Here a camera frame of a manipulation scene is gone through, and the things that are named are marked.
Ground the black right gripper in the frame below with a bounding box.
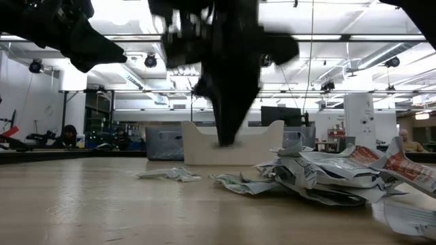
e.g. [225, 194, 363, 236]
[148, 0, 300, 147]

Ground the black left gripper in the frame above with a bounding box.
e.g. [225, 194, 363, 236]
[0, 0, 127, 74]

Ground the LED light bar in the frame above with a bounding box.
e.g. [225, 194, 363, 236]
[291, 34, 343, 41]
[350, 34, 427, 41]
[104, 34, 163, 41]

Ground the black background monitor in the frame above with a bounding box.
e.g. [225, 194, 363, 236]
[260, 105, 303, 127]

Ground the white plastic bin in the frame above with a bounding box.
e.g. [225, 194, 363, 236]
[181, 119, 285, 167]

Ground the dark translucent plastic bin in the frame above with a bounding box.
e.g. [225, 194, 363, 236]
[145, 126, 185, 161]
[282, 126, 317, 150]

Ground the person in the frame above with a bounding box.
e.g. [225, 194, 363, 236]
[398, 128, 427, 153]
[50, 124, 80, 149]
[114, 126, 133, 151]

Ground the black background machine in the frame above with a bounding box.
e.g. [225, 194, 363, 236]
[84, 131, 116, 150]

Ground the narrow green-print packet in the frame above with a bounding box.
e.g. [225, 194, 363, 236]
[135, 166, 203, 183]

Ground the red background object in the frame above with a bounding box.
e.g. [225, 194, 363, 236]
[0, 125, 20, 139]

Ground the red white shelf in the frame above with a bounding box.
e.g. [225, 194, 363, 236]
[326, 127, 345, 151]

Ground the white square column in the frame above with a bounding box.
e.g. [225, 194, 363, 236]
[343, 93, 377, 149]

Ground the white packet orange corner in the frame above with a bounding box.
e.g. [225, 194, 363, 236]
[347, 145, 383, 165]

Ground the white packet small logo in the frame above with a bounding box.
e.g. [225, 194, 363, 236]
[381, 200, 436, 241]

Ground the black rectangular rig frame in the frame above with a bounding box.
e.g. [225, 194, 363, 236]
[189, 89, 243, 123]

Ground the tall black rig frame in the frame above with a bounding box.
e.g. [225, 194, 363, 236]
[58, 88, 116, 147]

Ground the thin hanging cable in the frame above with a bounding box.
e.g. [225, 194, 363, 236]
[302, 0, 315, 115]

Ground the black aluminium table frame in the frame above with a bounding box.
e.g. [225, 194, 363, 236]
[0, 148, 436, 165]

